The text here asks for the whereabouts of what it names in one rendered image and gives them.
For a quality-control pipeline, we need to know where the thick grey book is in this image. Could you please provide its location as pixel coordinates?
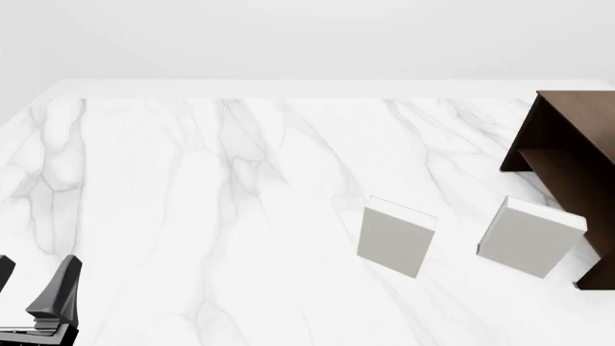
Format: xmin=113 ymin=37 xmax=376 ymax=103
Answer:
xmin=476 ymin=194 xmax=588 ymax=280

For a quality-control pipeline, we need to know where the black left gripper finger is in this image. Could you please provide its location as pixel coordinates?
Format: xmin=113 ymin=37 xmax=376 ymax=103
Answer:
xmin=0 ymin=254 xmax=16 ymax=294
xmin=25 ymin=254 xmax=84 ymax=330

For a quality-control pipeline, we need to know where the dark brown wooden shelf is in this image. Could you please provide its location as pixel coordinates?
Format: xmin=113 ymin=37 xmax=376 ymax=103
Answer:
xmin=499 ymin=89 xmax=615 ymax=291

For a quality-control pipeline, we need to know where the slim grey book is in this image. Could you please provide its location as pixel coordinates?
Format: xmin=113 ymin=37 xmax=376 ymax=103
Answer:
xmin=357 ymin=194 xmax=439 ymax=280

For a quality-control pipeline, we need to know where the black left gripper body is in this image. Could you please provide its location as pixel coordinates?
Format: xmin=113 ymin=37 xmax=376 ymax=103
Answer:
xmin=0 ymin=315 xmax=81 ymax=346

